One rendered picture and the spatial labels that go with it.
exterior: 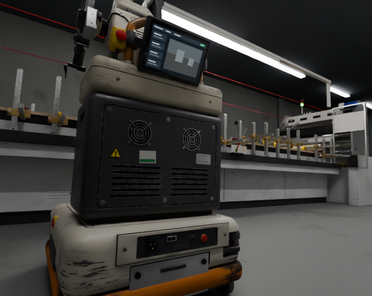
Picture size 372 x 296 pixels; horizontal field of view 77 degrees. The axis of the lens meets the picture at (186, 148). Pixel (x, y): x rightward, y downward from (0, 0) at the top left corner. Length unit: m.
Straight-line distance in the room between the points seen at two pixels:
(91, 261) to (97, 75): 0.53
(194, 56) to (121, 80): 0.29
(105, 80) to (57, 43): 5.22
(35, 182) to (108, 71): 1.59
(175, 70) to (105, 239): 0.60
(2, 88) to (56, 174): 3.58
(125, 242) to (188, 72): 0.62
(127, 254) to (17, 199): 1.64
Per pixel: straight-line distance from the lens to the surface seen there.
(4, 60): 5.80
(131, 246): 0.73
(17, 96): 2.11
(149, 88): 0.85
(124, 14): 1.36
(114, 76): 0.82
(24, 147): 2.07
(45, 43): 5.97
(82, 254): 0.70
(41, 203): 2.28
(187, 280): 0.86
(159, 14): 1.80
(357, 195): 5.00
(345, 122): 5.11
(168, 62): 0.89
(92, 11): 1.40
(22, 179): 2.27
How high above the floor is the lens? 0.45
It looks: 6 degrees up
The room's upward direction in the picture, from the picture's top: 2 degrees clockwise
